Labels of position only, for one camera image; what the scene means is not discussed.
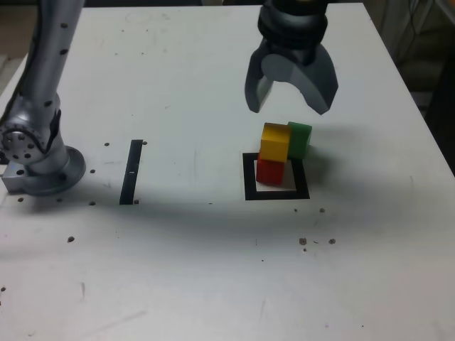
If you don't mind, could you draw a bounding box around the green cube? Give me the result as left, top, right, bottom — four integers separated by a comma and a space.
287, 121, 314, 161

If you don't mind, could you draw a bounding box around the black tape strip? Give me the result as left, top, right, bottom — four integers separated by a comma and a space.
119, 139, 144, 206

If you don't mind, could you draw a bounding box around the black tape square outline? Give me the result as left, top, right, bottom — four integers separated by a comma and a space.
242, 151, 311, 202

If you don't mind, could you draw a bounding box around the white background frame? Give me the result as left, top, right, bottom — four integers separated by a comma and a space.
373, 0, 455, 68

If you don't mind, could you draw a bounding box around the red cube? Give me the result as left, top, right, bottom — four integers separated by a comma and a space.
255, 152, 286, 186

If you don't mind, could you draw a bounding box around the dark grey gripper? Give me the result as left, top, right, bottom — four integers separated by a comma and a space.
243, 38, 339, 117

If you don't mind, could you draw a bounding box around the yellow cube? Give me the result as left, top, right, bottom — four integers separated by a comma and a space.
259, 122, 292, 163

